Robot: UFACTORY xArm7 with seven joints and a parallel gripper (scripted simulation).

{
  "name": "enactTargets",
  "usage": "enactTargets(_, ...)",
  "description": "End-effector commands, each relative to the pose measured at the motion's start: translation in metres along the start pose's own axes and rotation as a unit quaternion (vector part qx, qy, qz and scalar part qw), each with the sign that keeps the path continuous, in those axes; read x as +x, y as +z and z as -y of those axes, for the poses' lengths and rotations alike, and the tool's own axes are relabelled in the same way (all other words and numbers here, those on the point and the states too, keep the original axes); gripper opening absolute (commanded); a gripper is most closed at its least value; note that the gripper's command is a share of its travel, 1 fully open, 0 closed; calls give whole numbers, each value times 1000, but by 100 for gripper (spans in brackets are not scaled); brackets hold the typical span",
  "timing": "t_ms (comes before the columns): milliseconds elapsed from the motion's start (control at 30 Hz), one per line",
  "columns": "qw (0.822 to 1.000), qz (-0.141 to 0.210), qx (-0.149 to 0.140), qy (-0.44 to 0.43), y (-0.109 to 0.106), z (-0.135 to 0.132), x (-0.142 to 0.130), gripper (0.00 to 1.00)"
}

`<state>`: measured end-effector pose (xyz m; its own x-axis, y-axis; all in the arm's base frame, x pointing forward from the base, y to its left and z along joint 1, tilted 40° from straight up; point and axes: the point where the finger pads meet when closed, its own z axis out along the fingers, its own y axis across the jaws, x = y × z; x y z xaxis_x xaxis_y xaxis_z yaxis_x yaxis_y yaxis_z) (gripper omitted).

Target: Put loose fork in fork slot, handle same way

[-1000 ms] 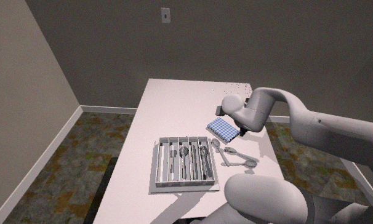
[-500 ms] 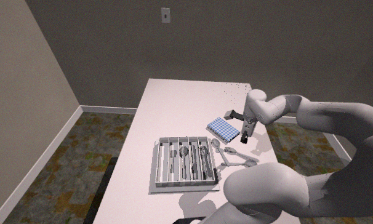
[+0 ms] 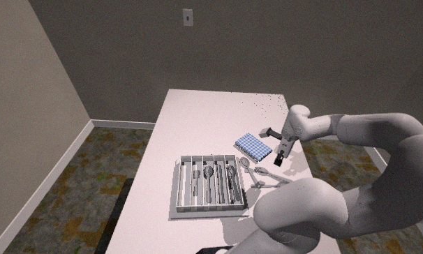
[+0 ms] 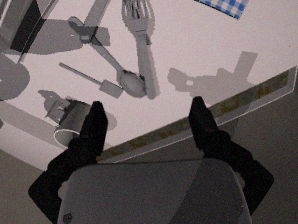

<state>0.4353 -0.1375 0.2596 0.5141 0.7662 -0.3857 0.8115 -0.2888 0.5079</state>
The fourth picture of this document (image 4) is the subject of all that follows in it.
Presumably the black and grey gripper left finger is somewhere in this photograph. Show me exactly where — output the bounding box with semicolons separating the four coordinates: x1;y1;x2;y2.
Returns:
28;101;108;224

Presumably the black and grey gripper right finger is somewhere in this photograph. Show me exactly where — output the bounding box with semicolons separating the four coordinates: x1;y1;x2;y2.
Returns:
188;96;274;216

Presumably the blue and white checkered towel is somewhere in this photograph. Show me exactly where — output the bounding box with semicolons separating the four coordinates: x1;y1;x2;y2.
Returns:
195;0;248;19

